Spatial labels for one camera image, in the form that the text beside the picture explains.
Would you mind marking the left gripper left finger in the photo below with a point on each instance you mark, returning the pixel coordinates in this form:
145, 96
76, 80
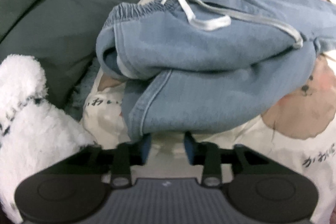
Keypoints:
126, 155

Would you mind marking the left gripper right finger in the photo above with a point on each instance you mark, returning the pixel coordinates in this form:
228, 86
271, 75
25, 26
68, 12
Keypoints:
208, 156

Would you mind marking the light blue denim pants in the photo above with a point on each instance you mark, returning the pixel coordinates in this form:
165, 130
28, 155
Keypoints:
210, 65

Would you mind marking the white fluffy garment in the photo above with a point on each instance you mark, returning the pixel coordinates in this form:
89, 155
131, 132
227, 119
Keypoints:
35, 134

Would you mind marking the cream bear print bedsheet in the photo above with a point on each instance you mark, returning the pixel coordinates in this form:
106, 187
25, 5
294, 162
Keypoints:
299, 131

